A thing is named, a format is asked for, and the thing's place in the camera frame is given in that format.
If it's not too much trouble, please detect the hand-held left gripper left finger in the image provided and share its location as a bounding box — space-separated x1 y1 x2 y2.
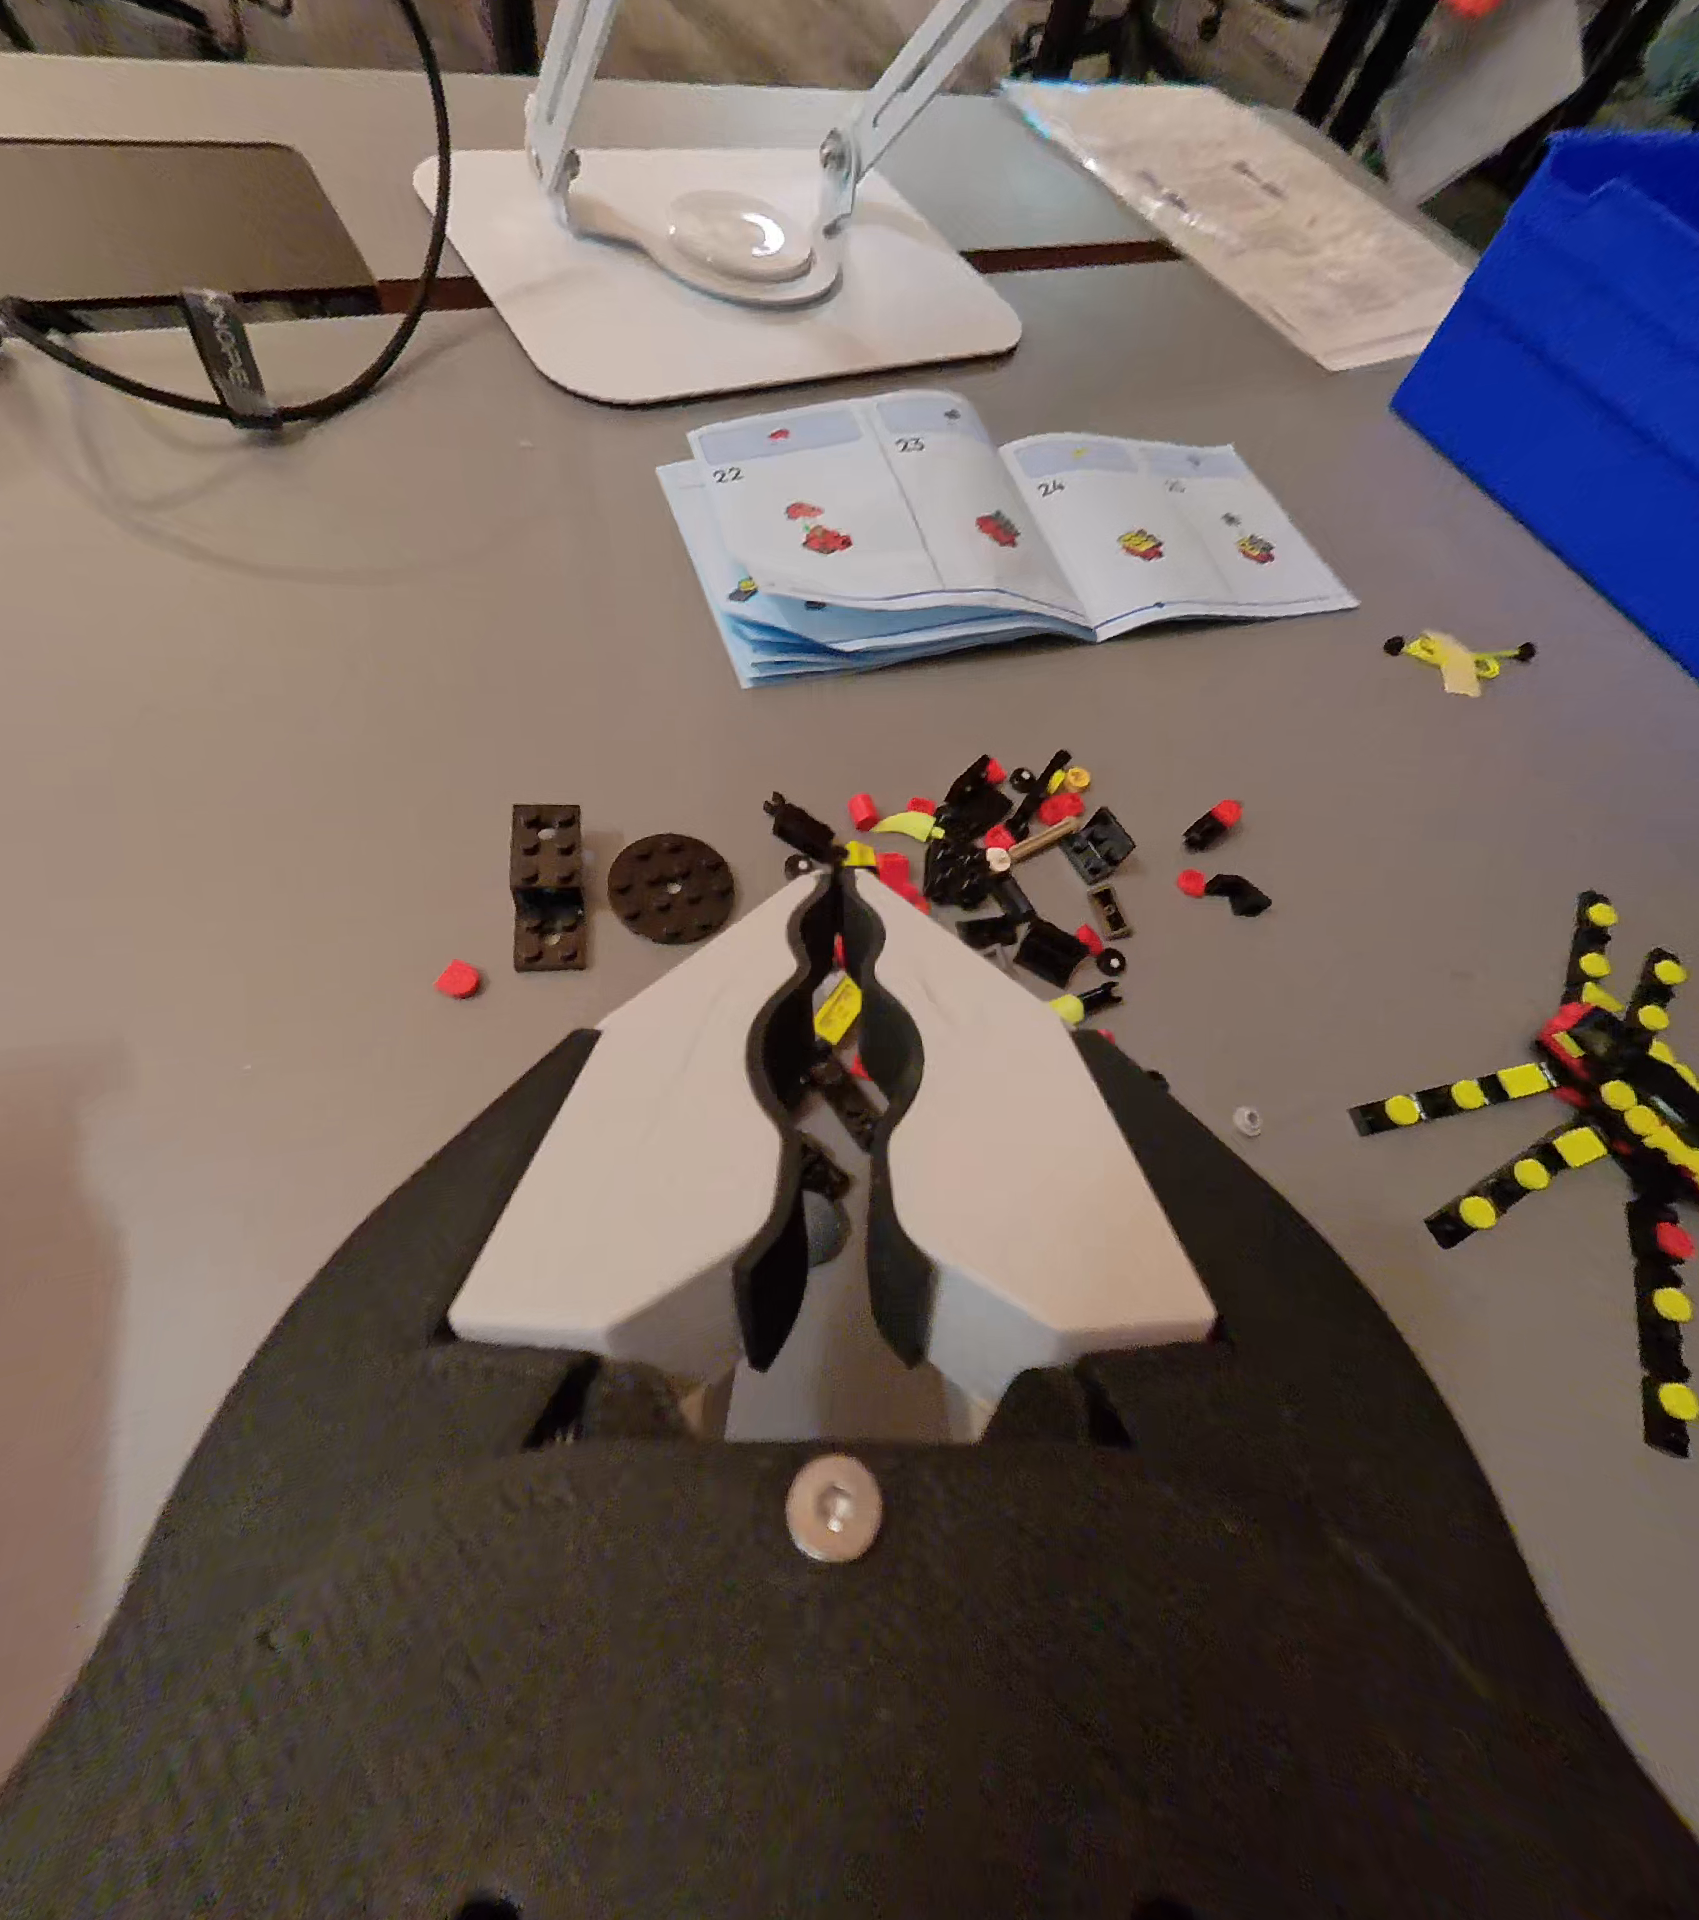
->
449 869 846 1441

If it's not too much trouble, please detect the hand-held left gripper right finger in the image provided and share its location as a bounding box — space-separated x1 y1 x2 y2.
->
844 869 1224 1445

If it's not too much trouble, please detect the pile of lego pieces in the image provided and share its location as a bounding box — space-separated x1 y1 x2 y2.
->
764 745 1274 1202

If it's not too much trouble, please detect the round black lego plate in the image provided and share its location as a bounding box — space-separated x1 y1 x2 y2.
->
607 828 740 945

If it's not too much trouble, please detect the black lego brick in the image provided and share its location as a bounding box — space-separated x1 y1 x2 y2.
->
511 802 591 977

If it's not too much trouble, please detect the yellow black lego spider model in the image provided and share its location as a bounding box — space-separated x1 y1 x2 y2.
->
1348 890 1699 1460

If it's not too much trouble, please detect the lego instruction booklet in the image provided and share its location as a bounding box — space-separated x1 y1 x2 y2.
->
657 388 1362 692

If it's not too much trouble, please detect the white desk stand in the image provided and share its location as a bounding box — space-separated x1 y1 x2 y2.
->
415 0 1032 408

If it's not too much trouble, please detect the blue plastic storage bin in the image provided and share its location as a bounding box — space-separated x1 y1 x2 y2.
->
1392 126 1699 781

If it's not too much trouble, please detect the plastic bag with papers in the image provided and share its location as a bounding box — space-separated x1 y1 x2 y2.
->
1002 74 1478 372

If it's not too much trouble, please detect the grey translucent sheet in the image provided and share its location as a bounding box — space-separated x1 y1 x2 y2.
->
1374 0 1590 207

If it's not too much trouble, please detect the yellow elastic cord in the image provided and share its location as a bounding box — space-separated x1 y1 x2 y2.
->
1384 629 1540 700

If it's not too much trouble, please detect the black cable with velcro strap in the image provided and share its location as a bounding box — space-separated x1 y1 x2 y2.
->
0 0 455 439

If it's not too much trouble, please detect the dark desk cable flap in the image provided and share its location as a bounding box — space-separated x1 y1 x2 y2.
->
0 142 383 309

